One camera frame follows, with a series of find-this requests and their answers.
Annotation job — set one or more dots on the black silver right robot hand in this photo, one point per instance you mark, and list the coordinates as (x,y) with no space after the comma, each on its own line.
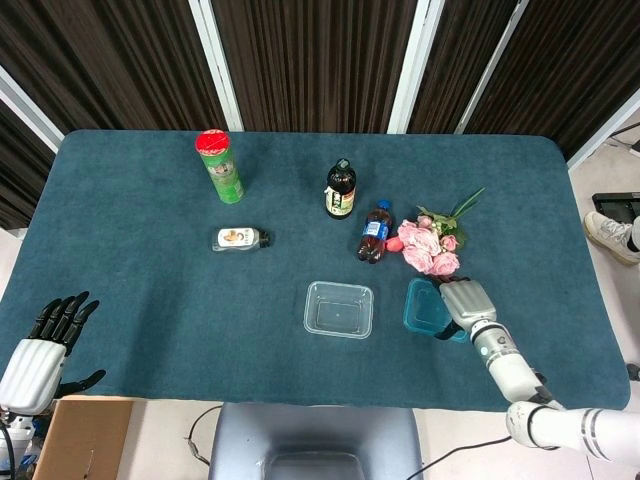
(467,302)

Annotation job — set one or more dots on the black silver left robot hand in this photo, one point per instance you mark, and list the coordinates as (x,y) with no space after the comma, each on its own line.
(32,370)

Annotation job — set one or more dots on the teal plastic lid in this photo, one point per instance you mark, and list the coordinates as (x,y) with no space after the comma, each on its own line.
(422,310)

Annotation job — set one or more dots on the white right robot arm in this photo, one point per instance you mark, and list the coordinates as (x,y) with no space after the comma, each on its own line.
(510,370)

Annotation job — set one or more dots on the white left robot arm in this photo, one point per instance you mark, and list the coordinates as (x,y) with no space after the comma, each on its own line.
(15,430)

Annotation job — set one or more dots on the clear plastic container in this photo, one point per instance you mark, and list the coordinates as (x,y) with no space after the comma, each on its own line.
(339,315)

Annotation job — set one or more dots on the green chips can red lid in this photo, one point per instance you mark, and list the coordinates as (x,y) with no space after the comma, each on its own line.
(225,175)

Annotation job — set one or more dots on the pink rose bouquet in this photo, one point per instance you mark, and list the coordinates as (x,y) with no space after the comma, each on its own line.
(425,250)

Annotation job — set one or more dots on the brown cardboard box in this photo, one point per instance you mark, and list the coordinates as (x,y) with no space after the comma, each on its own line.
(80,440)

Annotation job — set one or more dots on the small red toy fruit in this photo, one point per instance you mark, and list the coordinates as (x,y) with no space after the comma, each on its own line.
(395,245)

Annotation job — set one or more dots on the cola bottle blue label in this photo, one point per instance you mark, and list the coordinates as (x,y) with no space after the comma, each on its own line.
(372,235)

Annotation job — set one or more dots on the teal tablecloth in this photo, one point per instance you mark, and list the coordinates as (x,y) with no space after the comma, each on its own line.
(150,300)

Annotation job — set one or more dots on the white sneaker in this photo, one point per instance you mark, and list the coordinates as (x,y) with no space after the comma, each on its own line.
(607,232)

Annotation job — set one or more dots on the dark soy sauce bottle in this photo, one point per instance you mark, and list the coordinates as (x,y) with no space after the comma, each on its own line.
(341,192)

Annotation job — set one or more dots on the black flat tray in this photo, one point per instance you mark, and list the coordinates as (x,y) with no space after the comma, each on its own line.
(617,202)

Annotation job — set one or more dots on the small dark round object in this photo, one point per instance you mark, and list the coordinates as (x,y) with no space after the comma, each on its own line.
(634,372)

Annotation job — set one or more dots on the dark brown partition panel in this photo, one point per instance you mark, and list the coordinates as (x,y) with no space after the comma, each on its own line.
(450,60)
(315,60)
(20,170)
(100,60)
(575,60)

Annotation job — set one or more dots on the grey bottle black cap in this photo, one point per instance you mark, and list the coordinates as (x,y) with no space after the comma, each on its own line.
(235,239)

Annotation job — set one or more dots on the white partition post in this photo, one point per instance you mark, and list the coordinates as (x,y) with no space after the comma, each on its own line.
(30,112)
(216,65)
(491,65)
(605,132)
(415,65)

